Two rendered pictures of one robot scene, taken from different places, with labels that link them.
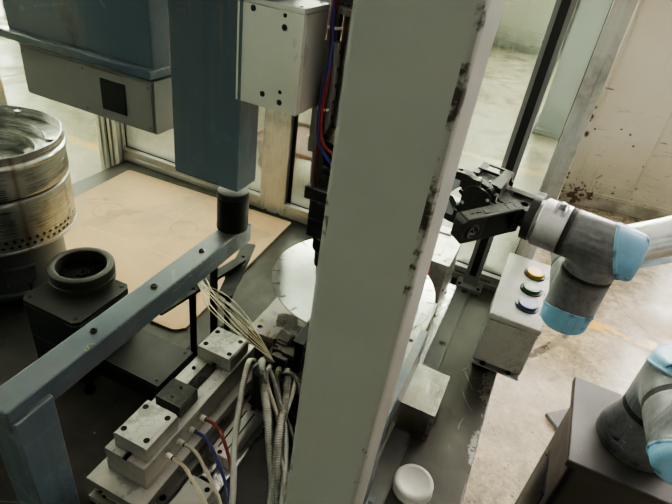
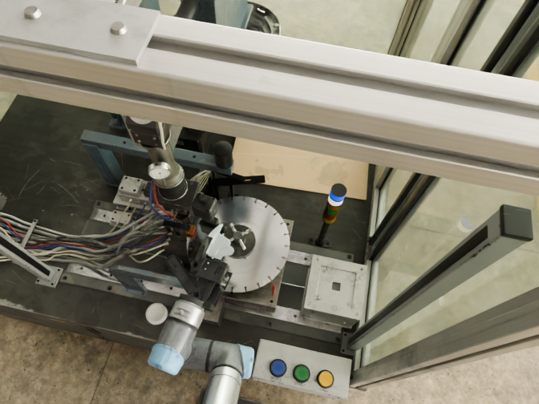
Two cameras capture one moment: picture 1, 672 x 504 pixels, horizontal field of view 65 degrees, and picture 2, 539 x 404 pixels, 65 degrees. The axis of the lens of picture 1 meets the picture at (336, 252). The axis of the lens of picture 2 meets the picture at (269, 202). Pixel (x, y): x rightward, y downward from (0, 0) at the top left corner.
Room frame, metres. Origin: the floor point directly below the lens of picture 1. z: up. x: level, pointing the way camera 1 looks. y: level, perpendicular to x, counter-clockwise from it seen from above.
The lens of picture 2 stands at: (0.85, -0.55, 2.22)
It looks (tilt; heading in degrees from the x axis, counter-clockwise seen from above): 63 degrees down; 79
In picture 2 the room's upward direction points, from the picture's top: 4 degrees clockwise
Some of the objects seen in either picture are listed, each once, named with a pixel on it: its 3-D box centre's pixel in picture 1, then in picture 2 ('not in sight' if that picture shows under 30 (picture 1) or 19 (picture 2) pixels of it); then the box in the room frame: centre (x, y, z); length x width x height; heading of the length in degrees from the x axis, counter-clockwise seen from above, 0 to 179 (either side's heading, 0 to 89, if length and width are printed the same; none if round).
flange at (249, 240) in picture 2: not in sight; (238, 240); (0.85, -0.05, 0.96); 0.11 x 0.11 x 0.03
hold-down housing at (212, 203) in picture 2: not in sight; (207, 214); (0.77, -0.05, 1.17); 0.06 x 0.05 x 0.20; 151
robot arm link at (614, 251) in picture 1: (600, 246); (172, 345); (0.68, -0.38, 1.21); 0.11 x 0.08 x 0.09; 61
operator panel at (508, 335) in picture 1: (514, 312); (300, 370); (1.00, -0.44, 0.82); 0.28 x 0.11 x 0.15; 160
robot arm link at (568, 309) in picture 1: (574, 291); (187, 352); (0.69, -0.39, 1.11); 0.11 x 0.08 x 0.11; 164
